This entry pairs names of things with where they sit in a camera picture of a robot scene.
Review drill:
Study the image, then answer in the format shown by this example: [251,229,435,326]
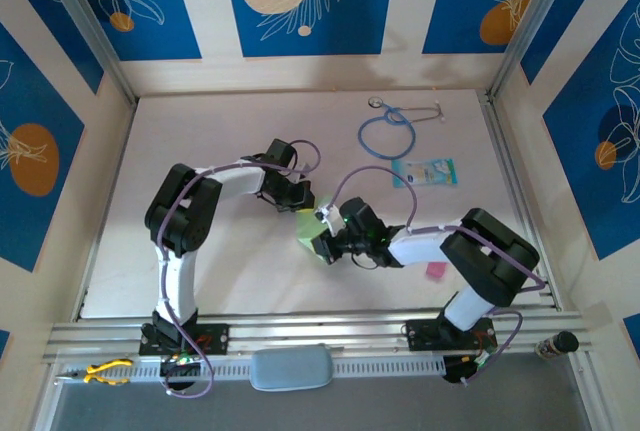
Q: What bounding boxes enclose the black electronics module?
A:
[443,353,499,385]
[158,355,202,392]

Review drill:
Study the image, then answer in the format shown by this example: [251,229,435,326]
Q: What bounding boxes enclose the aluminium frame post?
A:
[37,0,139,105]
[489,0,576,100]

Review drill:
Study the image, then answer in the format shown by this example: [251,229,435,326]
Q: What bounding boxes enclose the light blue wipes packet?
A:
[391,158,459,189]

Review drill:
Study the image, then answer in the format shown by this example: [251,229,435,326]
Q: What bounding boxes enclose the blue stethoscope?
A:
[357,95,446,161]

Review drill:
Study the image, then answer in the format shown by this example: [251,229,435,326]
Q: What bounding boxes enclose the white slotted cable duct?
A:
[54,354,447,386]

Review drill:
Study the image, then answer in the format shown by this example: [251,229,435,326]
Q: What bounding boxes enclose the small dark capped bottle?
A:
[535,330,580,360]

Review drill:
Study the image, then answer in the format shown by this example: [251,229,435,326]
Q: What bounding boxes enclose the grey blue pouch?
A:
[248,344,335,392]

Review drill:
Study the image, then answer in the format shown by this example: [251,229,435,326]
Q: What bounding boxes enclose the light green paper sheet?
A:
[294,195,334,260]

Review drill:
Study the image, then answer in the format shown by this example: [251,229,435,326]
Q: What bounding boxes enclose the yellow handled pliers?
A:
[54,358,135,386]

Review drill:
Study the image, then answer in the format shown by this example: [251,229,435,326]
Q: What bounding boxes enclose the grey metal panel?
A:
[49,354,591,431]

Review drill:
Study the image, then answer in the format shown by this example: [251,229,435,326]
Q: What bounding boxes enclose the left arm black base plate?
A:
[138,323,231,356]

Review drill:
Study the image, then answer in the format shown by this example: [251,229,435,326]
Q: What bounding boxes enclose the aluminium mounting rail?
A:
[42,306,594,366]

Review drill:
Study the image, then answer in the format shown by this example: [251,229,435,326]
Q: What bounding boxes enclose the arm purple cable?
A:
[329,165,549,388]
[155,139,322,400]

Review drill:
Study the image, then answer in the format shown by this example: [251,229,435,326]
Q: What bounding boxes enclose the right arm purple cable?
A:
[329,165,549,388]

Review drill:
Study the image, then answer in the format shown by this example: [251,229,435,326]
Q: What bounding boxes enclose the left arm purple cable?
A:
[155,139,322,400]

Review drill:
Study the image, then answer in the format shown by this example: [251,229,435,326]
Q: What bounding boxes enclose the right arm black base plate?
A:
[407,319,499,352]

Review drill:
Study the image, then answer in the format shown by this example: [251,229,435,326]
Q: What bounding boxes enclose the aluminium side rail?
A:
[477,90,564,312]

